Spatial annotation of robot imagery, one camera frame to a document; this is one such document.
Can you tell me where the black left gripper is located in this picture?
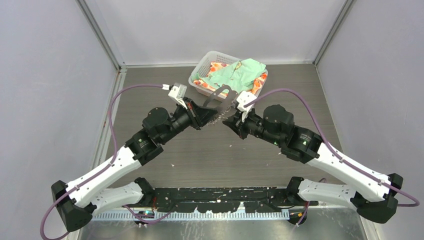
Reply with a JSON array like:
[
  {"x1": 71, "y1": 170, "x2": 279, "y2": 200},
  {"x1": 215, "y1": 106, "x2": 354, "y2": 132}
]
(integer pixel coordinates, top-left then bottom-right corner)
[{"x1": 159, "y1": 96, "x2": 216, "y2": 144}]

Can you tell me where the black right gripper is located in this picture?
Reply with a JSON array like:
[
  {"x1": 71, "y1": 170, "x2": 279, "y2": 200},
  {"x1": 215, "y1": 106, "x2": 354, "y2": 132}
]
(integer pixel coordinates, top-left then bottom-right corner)
[{"x1": 223, "y1": 105, "x2": 283, "y2": 146}]

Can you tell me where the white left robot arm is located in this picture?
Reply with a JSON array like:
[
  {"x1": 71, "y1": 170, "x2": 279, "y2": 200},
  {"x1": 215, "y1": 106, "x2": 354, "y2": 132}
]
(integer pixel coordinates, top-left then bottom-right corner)
[{"x1": 51, "y1": 97, "x2": 224, "y2": 232}]

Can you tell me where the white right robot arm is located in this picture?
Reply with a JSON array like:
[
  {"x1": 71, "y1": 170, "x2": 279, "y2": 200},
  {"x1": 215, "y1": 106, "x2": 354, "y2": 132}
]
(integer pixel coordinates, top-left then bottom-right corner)
[{"x1": 223, "y1": 104, "x2": 403, "y2": 224}]

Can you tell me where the green cloth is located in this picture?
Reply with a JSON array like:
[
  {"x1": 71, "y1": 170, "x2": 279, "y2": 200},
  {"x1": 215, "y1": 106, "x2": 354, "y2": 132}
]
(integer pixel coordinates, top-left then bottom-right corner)
[{"x1": 192, "y1": 58, "x2": 268, "y2": 95}]

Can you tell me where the white plastic basket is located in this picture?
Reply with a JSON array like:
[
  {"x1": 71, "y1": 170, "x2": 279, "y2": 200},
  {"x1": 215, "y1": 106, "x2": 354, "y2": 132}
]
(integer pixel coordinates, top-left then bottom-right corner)
[{"x1": 188, "y1": 51, "x2": 268, "y2": 96}]

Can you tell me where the orange floral cloth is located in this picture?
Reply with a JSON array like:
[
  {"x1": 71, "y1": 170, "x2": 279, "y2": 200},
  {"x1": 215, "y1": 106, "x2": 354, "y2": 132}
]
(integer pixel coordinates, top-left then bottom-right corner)
[{"x1": 193, "y1": 61, "x2": 269, "y2": 100}]

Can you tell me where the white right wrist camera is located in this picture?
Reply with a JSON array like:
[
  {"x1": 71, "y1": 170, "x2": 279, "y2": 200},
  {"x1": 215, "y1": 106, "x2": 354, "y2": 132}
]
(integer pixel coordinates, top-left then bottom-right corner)
[{"x1": 235, "y1": 91, "x2": 257, "y2": 123}]

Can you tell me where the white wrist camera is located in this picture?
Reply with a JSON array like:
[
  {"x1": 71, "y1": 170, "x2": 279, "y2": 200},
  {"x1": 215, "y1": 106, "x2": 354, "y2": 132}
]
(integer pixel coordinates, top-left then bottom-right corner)
[
  {"x1": 168, "y1": 83, "x2": 188, "y2": 110},
  {"x1": 235, "y1": 91, "x2": 257, "y2": 123}
]

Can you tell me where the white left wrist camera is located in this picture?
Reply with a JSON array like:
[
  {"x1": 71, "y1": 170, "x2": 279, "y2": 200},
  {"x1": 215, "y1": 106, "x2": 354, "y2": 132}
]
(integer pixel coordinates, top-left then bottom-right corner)
[{"x1": 168, "y1": 83, "x2": 188, "y2": 110}]

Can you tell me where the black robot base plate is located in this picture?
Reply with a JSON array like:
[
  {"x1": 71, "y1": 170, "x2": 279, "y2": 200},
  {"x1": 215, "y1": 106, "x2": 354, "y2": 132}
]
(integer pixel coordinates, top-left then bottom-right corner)
[{"x1": 129, "y1": 186, "x2": 306, "y2": 214}]

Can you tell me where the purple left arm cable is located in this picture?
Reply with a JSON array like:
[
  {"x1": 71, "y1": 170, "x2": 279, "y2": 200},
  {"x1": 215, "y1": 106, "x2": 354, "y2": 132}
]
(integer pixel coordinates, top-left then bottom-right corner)
[{"x1": 40, "y1": 83, "x2": 171, "y2": 240}]

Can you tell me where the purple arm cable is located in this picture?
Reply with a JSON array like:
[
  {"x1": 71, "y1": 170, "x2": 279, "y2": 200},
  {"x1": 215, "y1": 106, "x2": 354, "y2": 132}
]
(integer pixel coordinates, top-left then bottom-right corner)
[
  {"x1": 243, "y1": 88, "x2": 421, "y2": 208},
  {"x1": 40, "y1": 83, "x2": 171, "y2": 240}
]

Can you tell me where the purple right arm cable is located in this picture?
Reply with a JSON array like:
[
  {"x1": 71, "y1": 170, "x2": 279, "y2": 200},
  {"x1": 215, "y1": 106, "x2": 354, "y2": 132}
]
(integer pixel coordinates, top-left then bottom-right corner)
[{"x1": 243, "y1": 88, "x2": 421, "y2": 208}]

